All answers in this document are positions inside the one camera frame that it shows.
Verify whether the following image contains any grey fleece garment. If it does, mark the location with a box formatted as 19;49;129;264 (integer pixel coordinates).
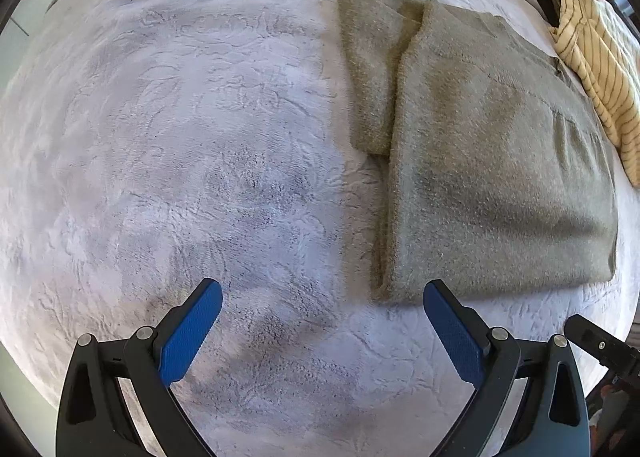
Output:
336;0;618;303

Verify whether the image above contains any lavender plush bed blanket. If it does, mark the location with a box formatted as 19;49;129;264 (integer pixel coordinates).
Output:
0;0;640;457

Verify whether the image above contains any cream striped knit garment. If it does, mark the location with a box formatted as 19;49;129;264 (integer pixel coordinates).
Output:
551;0;639;186

